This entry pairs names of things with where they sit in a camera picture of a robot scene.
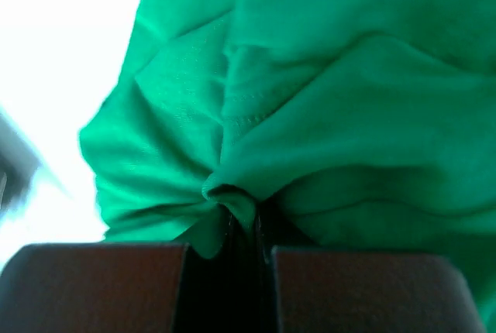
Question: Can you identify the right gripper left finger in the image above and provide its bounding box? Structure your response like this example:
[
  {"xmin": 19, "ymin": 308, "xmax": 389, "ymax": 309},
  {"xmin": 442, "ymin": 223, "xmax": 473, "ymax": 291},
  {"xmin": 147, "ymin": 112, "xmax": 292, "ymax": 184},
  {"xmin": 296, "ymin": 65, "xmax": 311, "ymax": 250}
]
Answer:
[{"xmin": 1, "ymin": 244, "xmax": 187, "ymax": 333}]

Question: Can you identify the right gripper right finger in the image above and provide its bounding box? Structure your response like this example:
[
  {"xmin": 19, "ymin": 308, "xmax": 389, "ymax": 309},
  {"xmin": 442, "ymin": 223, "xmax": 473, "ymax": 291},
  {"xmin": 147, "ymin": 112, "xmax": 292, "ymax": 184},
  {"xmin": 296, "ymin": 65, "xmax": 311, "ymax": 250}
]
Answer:
[{"xmin": 273, "ymin": 248, "xmax": 486, "ymax": 333}]

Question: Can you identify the green t shirt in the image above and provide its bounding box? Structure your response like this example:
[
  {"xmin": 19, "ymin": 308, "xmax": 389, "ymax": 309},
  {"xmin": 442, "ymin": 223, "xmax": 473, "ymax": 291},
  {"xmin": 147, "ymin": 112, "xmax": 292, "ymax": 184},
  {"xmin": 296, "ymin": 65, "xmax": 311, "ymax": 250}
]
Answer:
[{"xmin": 79, "ymin": 0, "xmax": 495, "ymax": 331}]

